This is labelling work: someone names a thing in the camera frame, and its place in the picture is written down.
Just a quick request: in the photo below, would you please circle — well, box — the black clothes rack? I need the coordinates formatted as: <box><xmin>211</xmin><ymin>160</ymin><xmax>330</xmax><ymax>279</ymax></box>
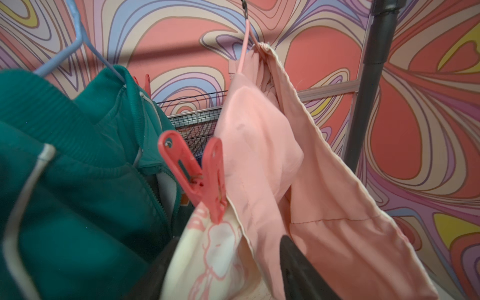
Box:
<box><xmin>343</xmin><ymin>0</ymin><xmax>407</xmax><ymax>172</ymax></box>

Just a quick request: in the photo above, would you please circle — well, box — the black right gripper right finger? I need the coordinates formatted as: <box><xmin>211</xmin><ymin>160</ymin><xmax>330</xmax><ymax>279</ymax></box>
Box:
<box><xmin>279</xmin><ymin>236</ymin><xmax>341</xmax><ymax>300</ymax></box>

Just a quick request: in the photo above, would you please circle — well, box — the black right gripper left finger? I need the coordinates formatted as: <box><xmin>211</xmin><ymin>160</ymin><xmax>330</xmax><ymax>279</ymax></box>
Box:
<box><xmin>125</xmin><ymin>237</ymin><xmax>180</xmax><ymax>300</ymax></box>

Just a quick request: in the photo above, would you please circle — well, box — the light blue hanger green jacket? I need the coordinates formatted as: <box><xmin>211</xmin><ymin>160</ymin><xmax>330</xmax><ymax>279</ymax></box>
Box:
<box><xmin>34</xmin><ymin>0</ymin><xmax>125</xmax><ymax>83</ymax></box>

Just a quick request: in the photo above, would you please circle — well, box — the red clothespin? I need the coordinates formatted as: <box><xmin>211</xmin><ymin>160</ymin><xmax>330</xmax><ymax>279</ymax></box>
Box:
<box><xmin>141</xmin><ymin>74</ymin><xmax>152</xmax><ymax>100</ymax></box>
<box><xmin>157</xmin><ymin>131</ymin><xmax>227</xmax><ymax>225</ymax></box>

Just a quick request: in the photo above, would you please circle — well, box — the pink patterned kids jacket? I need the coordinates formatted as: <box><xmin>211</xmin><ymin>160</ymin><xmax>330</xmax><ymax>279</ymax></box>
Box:
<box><xmin>160</xmin><ymin>43</ymin><xmax>438</xmax><ymax>300</ymax></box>

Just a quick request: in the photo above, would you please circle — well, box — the pink plastic hanger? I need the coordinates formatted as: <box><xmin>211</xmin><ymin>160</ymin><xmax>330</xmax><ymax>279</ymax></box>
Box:
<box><xmin>236</xmin><ymin>17</ymin><xmax>260</xmax><ymax>73</ymax></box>

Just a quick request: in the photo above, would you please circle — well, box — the red clothespin on green jacket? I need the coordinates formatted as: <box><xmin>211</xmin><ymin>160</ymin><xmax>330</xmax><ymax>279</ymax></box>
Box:
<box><xmin>141</xmin><ymin>74</ymin><xmax>152</xmax><ymax>100</ymax></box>

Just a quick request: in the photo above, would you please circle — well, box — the black wire basket back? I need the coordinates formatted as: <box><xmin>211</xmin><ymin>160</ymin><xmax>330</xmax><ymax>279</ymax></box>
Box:
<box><xmin>156</xmin><ymin>90</ymin><xmax>228</xmax><ymax>163</ymax></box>

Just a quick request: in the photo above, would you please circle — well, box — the green kids jacket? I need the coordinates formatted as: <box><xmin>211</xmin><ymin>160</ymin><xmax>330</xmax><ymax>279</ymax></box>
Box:
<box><xmin>1</xmin><ymin>66</ymin><xmax>185</xmax><ymax>300</ymax></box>

